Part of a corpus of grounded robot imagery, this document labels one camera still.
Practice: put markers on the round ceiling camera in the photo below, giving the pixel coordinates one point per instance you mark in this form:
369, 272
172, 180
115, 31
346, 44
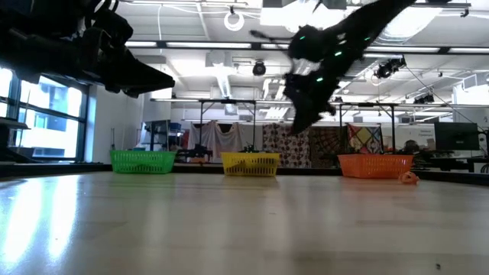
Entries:
259, 68

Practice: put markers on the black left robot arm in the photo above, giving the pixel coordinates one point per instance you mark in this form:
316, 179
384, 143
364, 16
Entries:
34, 23

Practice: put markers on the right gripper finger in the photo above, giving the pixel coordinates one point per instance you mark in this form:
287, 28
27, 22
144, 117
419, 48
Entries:
307, 116

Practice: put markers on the green plastic basket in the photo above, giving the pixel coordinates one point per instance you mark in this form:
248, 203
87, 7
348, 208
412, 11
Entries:
143, 162

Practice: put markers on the white draped cloth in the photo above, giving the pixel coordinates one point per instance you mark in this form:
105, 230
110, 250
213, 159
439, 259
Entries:
217, 139

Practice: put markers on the monitor on cart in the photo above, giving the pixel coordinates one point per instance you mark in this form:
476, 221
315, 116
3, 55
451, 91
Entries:
158, 131

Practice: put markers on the black monitor on stand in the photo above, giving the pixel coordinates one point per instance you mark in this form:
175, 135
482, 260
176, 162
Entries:
456, 135

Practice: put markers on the black rack frame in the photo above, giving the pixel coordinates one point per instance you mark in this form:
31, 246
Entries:
392, 126
201, 126

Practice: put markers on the yellow plastic basket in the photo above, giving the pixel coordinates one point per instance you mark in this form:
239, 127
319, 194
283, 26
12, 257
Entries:
250, 164

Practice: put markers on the colourful geometric cloth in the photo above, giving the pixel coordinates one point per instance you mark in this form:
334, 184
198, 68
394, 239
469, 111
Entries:
364, 137

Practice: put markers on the large window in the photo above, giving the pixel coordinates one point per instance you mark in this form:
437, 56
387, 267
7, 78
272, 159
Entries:
49, 114

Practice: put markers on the black ceiling spotlight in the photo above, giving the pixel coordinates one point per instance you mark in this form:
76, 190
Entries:
387, 69
424, 99

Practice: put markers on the thin orange rubber band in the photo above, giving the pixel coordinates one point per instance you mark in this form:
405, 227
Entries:
409, 178

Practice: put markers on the black aluminium table frame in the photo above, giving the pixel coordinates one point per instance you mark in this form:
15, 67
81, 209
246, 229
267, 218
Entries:
57, 168

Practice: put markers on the brown dotted cloth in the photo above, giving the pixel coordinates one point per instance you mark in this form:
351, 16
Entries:
286, 147

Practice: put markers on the grey desk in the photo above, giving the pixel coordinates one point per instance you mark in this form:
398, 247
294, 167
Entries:
11, 123

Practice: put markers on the dark patterned cloth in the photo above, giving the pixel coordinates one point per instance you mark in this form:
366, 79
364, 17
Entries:
324, 147

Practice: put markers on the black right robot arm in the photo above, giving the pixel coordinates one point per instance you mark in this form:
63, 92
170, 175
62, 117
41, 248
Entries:
374, 23

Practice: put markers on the orange plastic basket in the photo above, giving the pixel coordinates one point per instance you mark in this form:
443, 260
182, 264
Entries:
374, 166

